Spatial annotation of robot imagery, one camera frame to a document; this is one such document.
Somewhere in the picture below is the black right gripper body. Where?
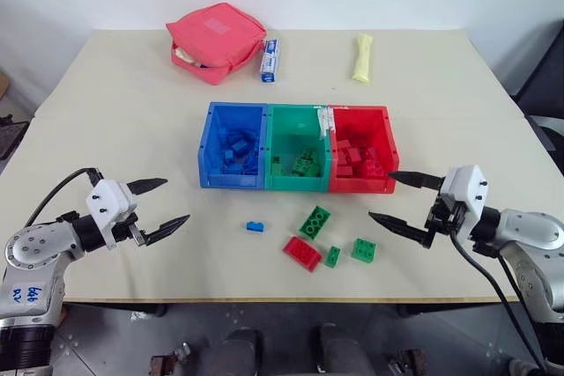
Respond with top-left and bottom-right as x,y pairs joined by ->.
423,192 -> 468,236

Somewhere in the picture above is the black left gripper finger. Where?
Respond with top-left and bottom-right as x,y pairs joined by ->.
144,213 -> 192,247
127,177 -> 169,196

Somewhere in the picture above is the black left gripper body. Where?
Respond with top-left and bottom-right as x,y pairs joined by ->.
109,212 -> 149,249

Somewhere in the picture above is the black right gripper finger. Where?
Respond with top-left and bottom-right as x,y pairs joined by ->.
387,169 -> 444,190
367,210 -> 435,249

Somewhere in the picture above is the square green building brick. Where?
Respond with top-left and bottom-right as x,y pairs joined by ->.
350,237 -> 377,265

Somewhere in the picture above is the large red building brick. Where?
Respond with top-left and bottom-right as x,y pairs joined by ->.
354,158 -> 390,180

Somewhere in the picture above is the red plastic storage bin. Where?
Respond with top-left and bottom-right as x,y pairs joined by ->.
327,104 -> 402,195

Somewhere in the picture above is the blue plastic storage bin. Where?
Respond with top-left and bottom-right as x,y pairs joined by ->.
197,100 -> 271,189

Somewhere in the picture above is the narrow green building brick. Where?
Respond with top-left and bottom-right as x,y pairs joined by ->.
324,245 -> 343,270

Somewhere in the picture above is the green brick with round holes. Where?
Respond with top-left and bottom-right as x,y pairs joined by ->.
298,204 -> 333,241

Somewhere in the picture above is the red rectangular building brick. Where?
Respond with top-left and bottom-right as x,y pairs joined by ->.
281,235 -> 323,273

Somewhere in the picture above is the white paper label strip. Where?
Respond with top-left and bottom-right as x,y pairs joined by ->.
313,105 -> 338,140

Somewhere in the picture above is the large green building brick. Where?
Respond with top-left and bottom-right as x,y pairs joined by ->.
291,148 -> 322,178

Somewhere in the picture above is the silver metal knob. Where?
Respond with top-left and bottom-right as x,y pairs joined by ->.
173,341 -> 194,363

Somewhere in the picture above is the yellow rolled cloth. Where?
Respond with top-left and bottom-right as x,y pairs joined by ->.
351,32 -> 375,85

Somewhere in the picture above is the green plastic storage bin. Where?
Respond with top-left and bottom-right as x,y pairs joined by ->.
263,103 -> 334,193

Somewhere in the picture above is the rusty brown metal foot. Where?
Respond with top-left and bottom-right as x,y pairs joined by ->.
148,352 -> 178,376

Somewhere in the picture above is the dark rounded shape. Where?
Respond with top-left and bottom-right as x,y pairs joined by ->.
219,327 -> 266,376
313,324 -> 376,376

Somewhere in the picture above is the black bag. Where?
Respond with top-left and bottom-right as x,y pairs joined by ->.
0,114 -> 30,162

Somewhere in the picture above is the black office chair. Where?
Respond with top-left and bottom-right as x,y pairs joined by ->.
512,18 -> 564,177

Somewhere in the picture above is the red fabric zipper pouch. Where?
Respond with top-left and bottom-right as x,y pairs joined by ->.
165,2 -> 269,87

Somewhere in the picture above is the blue and white small box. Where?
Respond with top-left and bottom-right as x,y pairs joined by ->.
258,38 -> 283,85

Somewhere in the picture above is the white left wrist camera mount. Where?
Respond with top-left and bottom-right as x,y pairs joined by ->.
85,179 -> 139,248

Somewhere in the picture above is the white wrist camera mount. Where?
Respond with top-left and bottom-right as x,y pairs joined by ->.
85,179 -> 139,248
439,164 -> 490,230

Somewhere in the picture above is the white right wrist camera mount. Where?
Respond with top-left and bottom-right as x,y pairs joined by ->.
439,164 -> 490,230

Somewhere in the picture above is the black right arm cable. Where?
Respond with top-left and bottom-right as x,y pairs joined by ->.
448,232 -> 548,376

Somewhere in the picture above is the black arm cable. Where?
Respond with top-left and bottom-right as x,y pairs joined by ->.
24,166 -> 101,228
448,232 -> 548,376

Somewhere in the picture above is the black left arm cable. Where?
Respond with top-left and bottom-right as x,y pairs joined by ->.
24,166 -> 101,228

